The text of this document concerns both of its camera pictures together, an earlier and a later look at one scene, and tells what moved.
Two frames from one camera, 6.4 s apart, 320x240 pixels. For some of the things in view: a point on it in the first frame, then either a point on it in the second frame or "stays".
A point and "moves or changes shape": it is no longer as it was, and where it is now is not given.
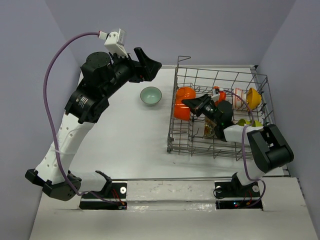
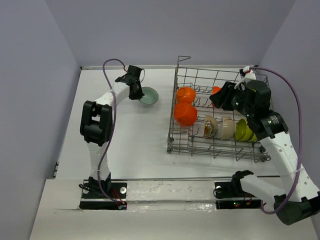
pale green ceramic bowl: [151, 95] moves or changes shape
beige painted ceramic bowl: [209, 126] stays
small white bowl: [183, 93] stays
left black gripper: [151, 67] → [139, 95]
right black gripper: [196, 105] → [223, 95]
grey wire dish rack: [213, 109] stays
